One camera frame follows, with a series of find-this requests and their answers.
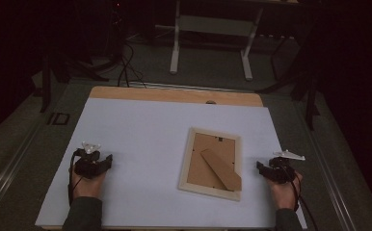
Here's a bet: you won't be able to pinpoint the white floor strip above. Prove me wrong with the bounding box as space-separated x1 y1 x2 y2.
126 81 250 94

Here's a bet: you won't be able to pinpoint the black metal stand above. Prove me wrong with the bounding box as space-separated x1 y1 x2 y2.
29 47 110 114
255 32 322 132

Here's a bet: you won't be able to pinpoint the black floor socket plate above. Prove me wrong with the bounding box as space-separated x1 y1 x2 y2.
46 112 71 126

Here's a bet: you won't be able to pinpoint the white metal stand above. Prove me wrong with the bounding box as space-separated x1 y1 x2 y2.
154 0 266 82

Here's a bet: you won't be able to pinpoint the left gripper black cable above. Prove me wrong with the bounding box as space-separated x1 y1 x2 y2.
66 149 80 207

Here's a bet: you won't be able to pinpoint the metal floor rail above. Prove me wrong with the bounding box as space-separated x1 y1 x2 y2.
298 105 359 231
0 120 44 219

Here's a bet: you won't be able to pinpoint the white sheet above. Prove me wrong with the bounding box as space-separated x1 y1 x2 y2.
34 97 308 230

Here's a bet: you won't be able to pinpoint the person's right hand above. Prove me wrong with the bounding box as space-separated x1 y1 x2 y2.
265 171 305 212

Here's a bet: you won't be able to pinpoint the wooden picture frame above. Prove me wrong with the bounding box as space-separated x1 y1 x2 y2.
177 126 243 203

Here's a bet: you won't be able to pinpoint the person's left hand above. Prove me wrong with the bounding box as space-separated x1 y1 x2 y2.
69 167 108 200

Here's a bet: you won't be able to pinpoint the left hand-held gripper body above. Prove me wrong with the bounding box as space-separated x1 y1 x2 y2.
72 141 107 180

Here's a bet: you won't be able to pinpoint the black floor cables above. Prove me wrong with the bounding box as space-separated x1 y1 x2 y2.
116 40 148 89

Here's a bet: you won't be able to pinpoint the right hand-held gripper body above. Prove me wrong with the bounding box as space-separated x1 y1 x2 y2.
266 149 306 185

